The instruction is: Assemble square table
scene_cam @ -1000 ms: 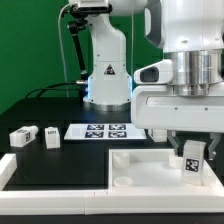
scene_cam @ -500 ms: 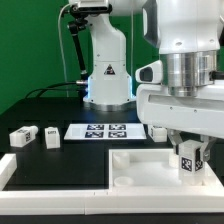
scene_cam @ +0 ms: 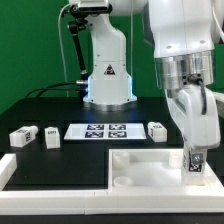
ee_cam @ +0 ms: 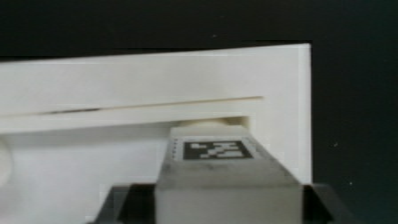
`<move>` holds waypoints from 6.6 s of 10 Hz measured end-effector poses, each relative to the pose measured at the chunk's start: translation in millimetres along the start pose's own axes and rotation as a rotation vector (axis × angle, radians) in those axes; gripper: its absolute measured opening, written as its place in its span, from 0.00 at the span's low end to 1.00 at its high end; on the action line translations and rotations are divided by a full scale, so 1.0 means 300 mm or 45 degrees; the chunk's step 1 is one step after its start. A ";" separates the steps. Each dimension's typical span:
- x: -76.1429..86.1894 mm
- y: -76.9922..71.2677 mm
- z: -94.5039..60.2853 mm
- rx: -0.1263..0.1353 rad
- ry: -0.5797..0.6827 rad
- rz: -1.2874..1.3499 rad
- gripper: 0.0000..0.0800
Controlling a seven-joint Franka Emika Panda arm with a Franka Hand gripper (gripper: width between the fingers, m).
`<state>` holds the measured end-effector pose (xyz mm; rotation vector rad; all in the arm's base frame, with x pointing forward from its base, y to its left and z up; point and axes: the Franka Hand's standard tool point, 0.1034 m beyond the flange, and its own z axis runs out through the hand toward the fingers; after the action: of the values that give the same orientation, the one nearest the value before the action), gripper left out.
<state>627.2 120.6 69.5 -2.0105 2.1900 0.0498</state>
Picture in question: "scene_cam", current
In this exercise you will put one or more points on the white tag sheet with markers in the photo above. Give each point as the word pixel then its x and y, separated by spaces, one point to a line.
pixel 112 131

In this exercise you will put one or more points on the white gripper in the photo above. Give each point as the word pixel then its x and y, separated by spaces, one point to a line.
pixel 199 131

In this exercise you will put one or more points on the camera on top mount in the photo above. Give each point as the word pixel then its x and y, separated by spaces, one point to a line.
pixel 90 6

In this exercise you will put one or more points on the white U-shaped obstacle fence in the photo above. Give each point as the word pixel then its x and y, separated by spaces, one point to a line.
pixel 115 200

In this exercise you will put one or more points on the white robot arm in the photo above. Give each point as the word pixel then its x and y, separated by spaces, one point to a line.
pixel 174 39

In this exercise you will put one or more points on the white square table top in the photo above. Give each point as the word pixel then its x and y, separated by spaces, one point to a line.
pixel 152 168

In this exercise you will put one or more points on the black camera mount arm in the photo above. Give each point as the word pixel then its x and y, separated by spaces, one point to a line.
pixel 74 30

